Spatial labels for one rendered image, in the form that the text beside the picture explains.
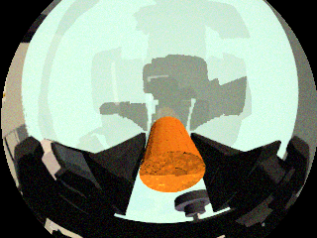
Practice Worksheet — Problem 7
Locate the orange knob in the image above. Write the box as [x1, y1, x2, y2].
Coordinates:
[139, 118, 206, 193]

